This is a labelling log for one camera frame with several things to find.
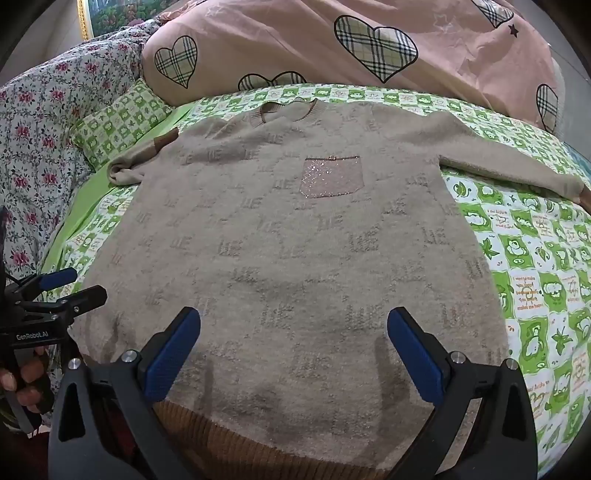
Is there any person's left hand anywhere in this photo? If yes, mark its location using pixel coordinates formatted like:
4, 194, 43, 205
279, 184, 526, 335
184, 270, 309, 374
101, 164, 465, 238
0, 346, 52, 416

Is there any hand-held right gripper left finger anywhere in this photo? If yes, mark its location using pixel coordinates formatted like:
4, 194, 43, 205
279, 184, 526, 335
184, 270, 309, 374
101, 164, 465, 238
47, 306, 202, 480

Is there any beige knit sweater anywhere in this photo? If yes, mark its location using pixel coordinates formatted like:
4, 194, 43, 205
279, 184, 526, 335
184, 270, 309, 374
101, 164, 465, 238
71, 98, 591, 472

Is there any pink duvet with plaid hearts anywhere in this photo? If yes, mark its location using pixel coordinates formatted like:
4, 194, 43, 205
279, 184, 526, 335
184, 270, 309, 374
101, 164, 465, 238
141, 0, 561, 136

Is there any green checkered bed sheet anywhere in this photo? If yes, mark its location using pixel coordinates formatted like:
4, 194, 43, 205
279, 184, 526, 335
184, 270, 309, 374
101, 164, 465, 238
41, 83, 591, 480

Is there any green checkered pillow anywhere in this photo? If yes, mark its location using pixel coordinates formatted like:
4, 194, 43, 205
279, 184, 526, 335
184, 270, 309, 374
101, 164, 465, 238
71, 78, 175, 172

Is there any gold framed landscape painting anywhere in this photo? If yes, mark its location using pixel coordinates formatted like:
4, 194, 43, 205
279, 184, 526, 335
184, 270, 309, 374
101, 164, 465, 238
76, 0, 197, 43

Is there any floral quilt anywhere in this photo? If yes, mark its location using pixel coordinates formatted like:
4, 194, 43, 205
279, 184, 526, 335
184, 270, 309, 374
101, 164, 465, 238
0, 19, 163, 289

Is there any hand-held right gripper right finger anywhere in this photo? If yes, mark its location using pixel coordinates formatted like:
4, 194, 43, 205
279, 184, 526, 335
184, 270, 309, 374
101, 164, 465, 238
387, 307, 539, 480

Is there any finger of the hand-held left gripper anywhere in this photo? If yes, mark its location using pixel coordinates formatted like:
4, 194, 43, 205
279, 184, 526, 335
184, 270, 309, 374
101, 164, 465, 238
6, 267, 78, 301
28, 285, 108, 326

